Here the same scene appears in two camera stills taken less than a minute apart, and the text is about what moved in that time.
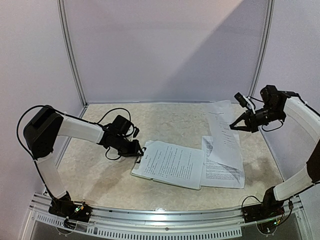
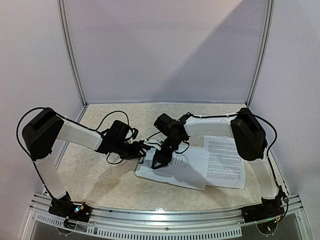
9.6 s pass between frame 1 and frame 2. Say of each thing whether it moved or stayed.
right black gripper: moved
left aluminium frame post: stayed
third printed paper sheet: stayed
